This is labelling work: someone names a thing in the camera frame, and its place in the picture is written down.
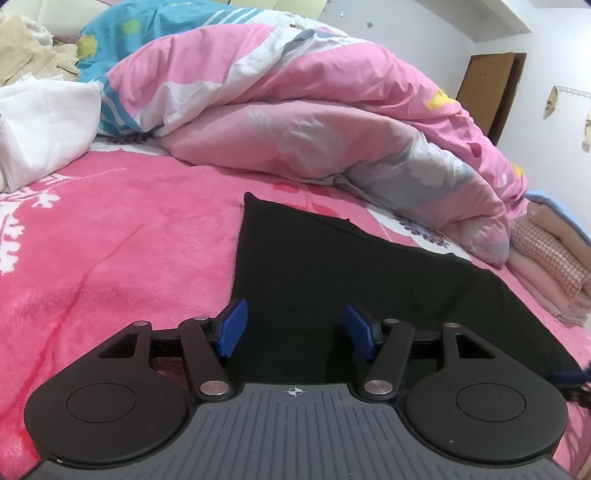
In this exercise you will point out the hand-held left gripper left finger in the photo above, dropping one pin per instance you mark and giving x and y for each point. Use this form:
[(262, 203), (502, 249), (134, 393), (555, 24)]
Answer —
[(233, 327)]

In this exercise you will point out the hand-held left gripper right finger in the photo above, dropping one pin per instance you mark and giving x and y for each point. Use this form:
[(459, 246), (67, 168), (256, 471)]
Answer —
[(362, 330)]

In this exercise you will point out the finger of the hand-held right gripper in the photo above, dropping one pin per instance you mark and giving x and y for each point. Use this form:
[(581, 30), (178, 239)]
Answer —
[(572, 374)]

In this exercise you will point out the black t-shirt with white print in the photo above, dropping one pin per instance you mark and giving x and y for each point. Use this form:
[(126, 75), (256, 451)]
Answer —
[(369, 277)]

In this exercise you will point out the pink checked folded blanket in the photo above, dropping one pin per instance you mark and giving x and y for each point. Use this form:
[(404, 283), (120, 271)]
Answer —
[(554, 261)]

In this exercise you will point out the pink plush bed blanket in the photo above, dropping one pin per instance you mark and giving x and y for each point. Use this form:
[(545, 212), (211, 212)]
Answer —
[(115, 254)]

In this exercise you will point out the pale pink folded blanket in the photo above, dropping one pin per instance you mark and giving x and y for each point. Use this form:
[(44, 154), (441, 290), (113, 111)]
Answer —
[(561, 226)]

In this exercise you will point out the light blue folded towel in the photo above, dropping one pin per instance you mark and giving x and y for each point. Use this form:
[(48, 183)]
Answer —
[(547, 199)]

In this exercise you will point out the pink floral duvet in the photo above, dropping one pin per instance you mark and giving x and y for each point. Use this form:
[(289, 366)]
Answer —
[(277, 92)]

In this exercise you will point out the brown wooden door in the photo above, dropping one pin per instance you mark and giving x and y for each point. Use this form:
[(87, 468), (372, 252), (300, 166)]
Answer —
[(489, 92)]

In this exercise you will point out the white crumpled garment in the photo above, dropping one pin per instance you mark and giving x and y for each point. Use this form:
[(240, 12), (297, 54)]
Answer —
[(46, 124)]

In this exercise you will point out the blue patterned quilt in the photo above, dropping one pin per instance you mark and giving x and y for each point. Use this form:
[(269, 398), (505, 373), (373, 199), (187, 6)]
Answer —
[(138, 18)]

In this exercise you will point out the beige garment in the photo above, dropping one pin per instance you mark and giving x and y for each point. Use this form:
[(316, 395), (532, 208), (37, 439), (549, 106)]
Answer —
[(18, 50)]

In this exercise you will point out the white fleece cloth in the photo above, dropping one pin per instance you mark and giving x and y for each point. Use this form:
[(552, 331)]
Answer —
[(37, 30)]

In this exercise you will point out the cream padded headboard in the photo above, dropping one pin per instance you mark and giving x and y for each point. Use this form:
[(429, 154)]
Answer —
[(74, 5)]

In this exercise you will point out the white wall hook rail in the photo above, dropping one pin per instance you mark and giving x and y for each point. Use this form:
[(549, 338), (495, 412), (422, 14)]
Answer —
[(575, 92)]

